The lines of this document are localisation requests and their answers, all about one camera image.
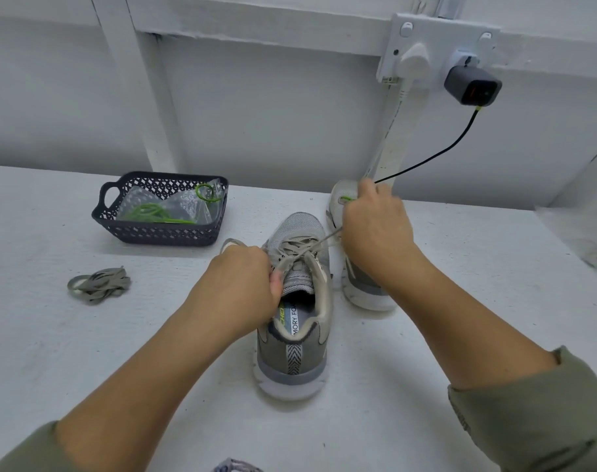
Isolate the person's right hand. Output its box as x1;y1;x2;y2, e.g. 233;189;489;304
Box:
339;178;424;291

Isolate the person's left hand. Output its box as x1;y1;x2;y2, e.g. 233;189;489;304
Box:
183;245;284;340

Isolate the gray sneaker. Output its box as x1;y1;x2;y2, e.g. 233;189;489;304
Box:
253;212;334;402
325;180;398;313

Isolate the beige shoelace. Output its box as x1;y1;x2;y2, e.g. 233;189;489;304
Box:
220;226;345;276
67;267;133;305

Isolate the clear plastic bag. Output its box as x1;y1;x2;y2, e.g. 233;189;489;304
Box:
116;180;227;226

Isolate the person's right forearm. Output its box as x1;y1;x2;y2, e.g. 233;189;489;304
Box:
395;255;597;472

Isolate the person's left forearm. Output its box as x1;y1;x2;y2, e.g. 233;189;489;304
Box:
0;309;228;472

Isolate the dark plastic lattice basket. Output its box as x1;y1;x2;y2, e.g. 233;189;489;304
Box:
92;172;230;246

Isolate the gray patterned garment piece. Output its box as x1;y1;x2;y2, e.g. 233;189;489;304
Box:
213;459;265;472

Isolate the white plug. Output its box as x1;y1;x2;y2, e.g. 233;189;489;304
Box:
397;44;434;85

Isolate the gray charger adapter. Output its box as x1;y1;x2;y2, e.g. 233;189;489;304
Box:
444;64;504;108

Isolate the white cable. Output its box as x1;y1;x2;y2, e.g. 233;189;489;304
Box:
365;83;408;181

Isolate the black cable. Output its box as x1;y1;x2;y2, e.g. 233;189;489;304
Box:
374;106;483;185

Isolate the white wall socket plate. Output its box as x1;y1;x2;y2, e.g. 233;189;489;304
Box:
377;12;503;90

